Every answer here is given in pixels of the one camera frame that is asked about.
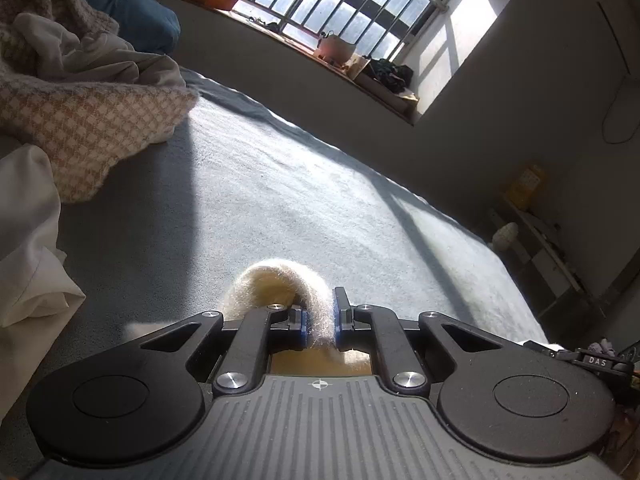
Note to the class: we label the beige crumpled garment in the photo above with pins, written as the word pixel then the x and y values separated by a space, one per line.
pixel 100 55

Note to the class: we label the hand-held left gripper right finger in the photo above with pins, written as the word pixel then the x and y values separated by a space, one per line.
pixel 337 325

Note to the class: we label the small cardboard box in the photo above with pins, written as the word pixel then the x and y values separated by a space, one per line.
pixel 357 66

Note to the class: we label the pink checked blanket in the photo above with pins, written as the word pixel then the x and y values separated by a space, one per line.
pixel 100 120

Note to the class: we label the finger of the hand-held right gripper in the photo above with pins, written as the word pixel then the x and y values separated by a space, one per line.
pixel 542 350

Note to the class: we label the dark clothes heap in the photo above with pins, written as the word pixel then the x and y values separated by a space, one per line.
pixel 390 74

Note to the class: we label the white low shelf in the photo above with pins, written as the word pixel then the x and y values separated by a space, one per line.
pixel 545 265

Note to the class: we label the white woven ball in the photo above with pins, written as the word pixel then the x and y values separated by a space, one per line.
pixel 505 237

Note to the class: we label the yellow box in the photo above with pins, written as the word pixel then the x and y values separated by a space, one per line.
pixel 525 185

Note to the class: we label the cream fluffy towel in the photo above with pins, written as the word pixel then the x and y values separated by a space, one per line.
pixel 300 285

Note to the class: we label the grey fleece bed blanket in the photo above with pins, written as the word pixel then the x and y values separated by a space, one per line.
pixel 275 185

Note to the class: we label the blue pillow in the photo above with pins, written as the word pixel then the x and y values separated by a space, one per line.
pixel 135 15

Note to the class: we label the barred window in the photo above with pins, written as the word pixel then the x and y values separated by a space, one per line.
pixel 350 5

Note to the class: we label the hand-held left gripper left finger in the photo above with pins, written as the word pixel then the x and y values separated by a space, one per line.
pixel 302 327

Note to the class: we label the pink pot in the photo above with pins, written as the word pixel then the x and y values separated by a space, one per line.
pixel 335 49

